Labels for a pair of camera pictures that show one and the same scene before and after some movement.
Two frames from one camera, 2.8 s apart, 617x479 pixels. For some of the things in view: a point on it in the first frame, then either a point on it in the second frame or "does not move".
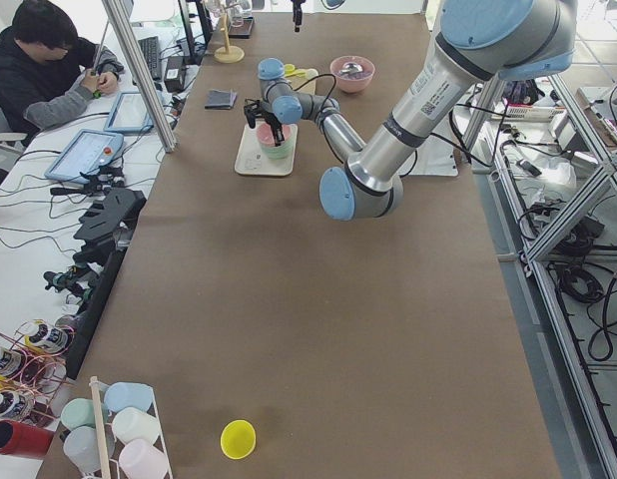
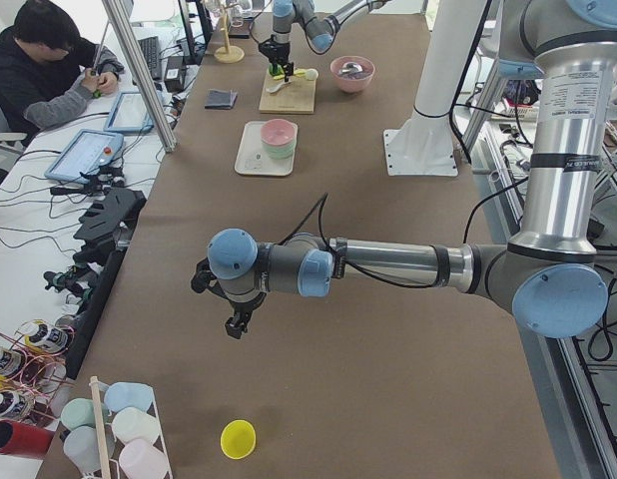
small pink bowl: (266, 135) does not move
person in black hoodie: (41, 72) does not move
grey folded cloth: (220, 99) does not move
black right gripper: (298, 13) -> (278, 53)
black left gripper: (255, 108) -> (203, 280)
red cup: (13, 438) does not move
